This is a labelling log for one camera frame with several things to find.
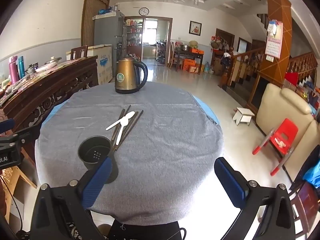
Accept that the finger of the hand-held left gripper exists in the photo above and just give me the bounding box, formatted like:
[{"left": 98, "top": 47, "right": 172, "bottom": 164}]
[
  {"left": 0, "top": 118, "right": 16, "bottom": 133},
  {"left": 10, "top": 125, "right": 41, "bottom": 146}
]

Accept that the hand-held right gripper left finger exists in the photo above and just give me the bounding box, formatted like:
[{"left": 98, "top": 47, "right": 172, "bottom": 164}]
[{"left": 30, "top": 156, "right": 113, "bottom": 240}]

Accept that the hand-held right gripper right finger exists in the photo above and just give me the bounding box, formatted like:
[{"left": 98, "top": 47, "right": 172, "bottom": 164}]
[{"left": 214, "top": 157, "right": 300, "bottom": 240}]

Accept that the black utensil holder cup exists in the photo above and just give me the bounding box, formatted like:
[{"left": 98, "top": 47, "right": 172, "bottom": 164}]
[{"left": 77, "top": 135, "right": 118, "bottom": 184}]

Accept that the white plastic spoon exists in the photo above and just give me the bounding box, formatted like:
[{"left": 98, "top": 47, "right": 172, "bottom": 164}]
[
  {"left": 115, "top": 115, "right": 131, "bottom": 146},
  {"left": 105, "top": 111, "right": 135, "bottom": 131}
]

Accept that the light wooden stool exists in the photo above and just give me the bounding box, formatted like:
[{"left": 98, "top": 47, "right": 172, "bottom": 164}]
[{"left": 5, "top": 166, "right": 38, "bottom": 220}]

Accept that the carved dark wooden chair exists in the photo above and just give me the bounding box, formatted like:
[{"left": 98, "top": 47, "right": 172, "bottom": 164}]
[{"left": 0, "top": 55, "right": 99, "bottom": 140}]

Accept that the pink thermos bottle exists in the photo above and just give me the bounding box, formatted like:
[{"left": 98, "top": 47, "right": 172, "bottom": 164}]
[{"left": 9, "top": 56, "right": 19, "bottom": 82}]

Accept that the teal thermos bottle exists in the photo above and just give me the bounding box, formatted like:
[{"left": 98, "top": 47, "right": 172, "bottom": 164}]
[{"left": 17, "top": 56, "right": 26, "bottom": 78}]

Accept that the small white stool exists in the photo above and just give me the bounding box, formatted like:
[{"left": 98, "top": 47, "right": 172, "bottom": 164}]
[{"left": 232, "top": 107, "right": 255, "bottom": 125}]

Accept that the grey tablecloth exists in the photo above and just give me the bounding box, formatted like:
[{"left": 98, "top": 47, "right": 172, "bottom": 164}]
[{"left": 35, "top": 81, "right": 224, "bottom": 225}]

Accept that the red child chair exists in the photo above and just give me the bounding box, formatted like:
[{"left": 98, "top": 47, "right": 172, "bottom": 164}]
[{"left": 252, "top": 118, "right": 299, "bottom": 176}]

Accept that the dark red wooden chair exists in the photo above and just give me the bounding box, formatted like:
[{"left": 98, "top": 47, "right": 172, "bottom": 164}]
[{"left": 287, "top": 145, "right": 320, "bottom": 240}]

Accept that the blue plastic bag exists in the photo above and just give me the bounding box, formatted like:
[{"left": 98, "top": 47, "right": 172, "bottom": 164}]
[{"left": 304, "top": 160, "right": 320, "bottom": 188}]

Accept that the beige leather sofa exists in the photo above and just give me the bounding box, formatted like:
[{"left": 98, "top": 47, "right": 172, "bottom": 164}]
[{"left": 256, "top": 83, "right": 320, "bottom": 180}]

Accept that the white cardboard box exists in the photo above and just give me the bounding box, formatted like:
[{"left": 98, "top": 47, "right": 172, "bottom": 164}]
[{"left": 66, "top": 44, "right": 113, "bottom": 85}]

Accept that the gold electric kettle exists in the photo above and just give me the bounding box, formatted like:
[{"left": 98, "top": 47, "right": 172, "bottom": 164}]
[{"left": 114, "top": 54, "right": 148, "bottom": 95}]

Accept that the wooden stair railing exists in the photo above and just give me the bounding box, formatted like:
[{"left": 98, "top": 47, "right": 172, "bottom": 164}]
[{"left": 220, "top": 46, "right": 318, "bottom": 88}]

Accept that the grey refrigerator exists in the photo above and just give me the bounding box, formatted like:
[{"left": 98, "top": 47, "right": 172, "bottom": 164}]
[{"left": 93, "top": 11, "right": 125, "bottom": 63}]

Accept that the brown window curtain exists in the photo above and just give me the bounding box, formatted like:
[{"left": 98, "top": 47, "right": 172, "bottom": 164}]
[{"left": 81, "top": 0, "right": 110, "bottom": 47}]

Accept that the wooden side table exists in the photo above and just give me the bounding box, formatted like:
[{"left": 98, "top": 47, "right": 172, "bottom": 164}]
[{"left": 174, "top": 49, "right": 204, "bottom": 74}]

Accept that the glass display shelf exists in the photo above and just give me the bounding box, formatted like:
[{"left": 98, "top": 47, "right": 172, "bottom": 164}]
[{"left": 125, "top": 19, "right": 144, "bottom": 47}]

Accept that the orange wooden pillar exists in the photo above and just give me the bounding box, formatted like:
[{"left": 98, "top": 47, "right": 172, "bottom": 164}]
[{"left": 257, "top": 0, "right": 293, "bottom": 88}]

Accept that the clothing on stair post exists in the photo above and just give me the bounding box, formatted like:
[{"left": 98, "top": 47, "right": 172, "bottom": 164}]
[{"left": 220, "top": 52, "right": 233, "bottom": 67}]

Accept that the pink wall calendar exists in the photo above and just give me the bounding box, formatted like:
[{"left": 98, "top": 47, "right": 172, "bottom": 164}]
[{"left": 265, "top": 20, "right": 283, "bottom": 59}]

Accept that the framed wall picture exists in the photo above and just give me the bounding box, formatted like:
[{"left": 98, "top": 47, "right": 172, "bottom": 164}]
[{"left": 189, "top": 21, "right": 202, "bottom": 35}]

